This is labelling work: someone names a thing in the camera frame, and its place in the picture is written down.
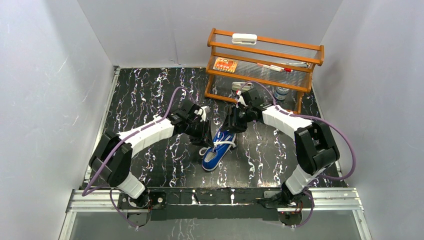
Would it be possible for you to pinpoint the red white marker pen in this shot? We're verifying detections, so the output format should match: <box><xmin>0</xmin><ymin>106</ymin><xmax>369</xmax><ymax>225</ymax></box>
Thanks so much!
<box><xmin>257</xmin><ymin>63</ymin><xmax>293</xmax><ymax>73</ymax></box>

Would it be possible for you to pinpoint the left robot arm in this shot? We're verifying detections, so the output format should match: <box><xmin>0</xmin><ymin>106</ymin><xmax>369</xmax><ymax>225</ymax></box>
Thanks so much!
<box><xmin>88</xmin><ymin>99</ymin><xmax>214</xmax><ymax>208</ymax></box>

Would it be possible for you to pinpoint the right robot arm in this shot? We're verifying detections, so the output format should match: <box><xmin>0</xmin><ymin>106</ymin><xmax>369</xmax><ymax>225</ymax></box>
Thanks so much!
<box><xmin>222</xmin><ymin>88</ymin><xmax>340</xmax><ymax>207</ymax></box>

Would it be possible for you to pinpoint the wooden shelf rack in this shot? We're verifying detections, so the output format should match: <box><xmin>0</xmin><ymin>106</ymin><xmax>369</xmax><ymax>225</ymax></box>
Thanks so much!
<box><xmin>204</xmin><ymin>28</ymin><xmax>325</xmax><ymax>114</ymax></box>

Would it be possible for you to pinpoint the white shoelace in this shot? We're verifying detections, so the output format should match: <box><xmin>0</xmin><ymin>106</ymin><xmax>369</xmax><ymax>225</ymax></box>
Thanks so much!
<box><xmin>198</xmin><ymin>130</ymin><xmax>237</xmax><ymax>159</ymax></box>

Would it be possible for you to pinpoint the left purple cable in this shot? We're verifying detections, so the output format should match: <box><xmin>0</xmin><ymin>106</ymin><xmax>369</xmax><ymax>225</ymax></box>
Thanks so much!
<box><xmin>81</xmin><ymin>86</ymin><xmax>196</xmax><ymax>229</ymax></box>

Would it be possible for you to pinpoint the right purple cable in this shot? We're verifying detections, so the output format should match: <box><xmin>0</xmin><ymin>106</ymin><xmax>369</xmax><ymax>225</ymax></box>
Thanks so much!
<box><xmin>236</xmin><ymin>81</ymin><xmax>357</xmax><ymax>229</ymax></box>

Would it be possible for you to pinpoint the orange snack packet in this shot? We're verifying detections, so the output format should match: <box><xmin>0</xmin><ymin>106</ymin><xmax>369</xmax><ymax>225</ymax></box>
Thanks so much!
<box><xmin>212</xmin><ymin>57</ymin><xmax>238</xmax><ymax>73</ymax></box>

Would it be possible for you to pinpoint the white box top shelf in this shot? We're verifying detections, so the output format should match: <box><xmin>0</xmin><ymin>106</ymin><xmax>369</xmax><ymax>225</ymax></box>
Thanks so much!
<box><xmin>231</xmin><ymin>33</ymin><xmax>258</xmax><ymax>46</ymax></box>

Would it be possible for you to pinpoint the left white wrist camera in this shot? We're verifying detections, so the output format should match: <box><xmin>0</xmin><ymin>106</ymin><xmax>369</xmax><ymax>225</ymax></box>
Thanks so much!
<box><xmin>194</xmin><ymin>106</ymin><xmax>211</xmax><ymax>122</ymax></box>

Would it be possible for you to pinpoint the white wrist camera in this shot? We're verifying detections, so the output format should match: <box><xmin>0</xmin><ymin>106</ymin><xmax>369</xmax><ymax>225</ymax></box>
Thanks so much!
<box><xmin>235</xmin><ymin>90</ymin><xmax>247</xmax><ymax>108</ymax></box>
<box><xmin>194</xmin><ymin>106</ymin><xmax>211</xmax><ymax>122</ymax></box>

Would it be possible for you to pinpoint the blue canvas sneaker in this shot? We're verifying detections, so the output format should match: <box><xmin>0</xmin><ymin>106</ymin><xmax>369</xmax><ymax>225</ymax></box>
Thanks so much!
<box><xmin>198</xmin><ymin>129</ymin><xmax>237</xmax><ymax>172</ymax></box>

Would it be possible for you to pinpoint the purple cable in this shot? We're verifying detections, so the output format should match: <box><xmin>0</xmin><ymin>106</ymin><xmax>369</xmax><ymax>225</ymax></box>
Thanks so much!
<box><xmin>81</xmin><ymin>86</ymin><xmax>196</xmax><ymax>229</ymax></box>
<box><xmin>236</xmin><ymin>81</ymin><xmax>357</xmax><ymax>229</ymax></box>

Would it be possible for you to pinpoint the small bottle on shelf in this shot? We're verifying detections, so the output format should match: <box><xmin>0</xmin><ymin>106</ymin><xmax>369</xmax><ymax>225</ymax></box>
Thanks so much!
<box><xmin>273</xmin><ymin>87</ymin><xmax>290</xmax><ymax>101</ymax></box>

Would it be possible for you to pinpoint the grey stapler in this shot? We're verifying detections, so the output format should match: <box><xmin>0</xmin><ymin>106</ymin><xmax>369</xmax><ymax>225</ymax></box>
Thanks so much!
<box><xmin>231</xmin><ymin>82</ymin><xmax>253</xmax><ymax>92</ymax></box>

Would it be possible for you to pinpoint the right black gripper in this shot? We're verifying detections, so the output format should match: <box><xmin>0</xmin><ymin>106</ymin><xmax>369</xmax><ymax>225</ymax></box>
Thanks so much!
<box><xmin>220</xmin><ymin>104</ymin><xmax>253</xmax><ymax>134</ymax></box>

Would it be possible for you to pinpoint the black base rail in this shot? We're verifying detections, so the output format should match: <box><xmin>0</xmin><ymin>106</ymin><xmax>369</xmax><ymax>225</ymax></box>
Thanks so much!
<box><xmin>66</xmin><ymin>185</ymin><xmax>364</xmax><ymax>229</ymax></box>

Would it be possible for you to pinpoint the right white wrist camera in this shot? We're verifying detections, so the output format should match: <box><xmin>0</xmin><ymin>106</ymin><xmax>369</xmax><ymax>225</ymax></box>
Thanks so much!
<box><xmin>235</xmin><ymin>90</ymin><xmax>247</xmax><ymax>108</ymax></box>

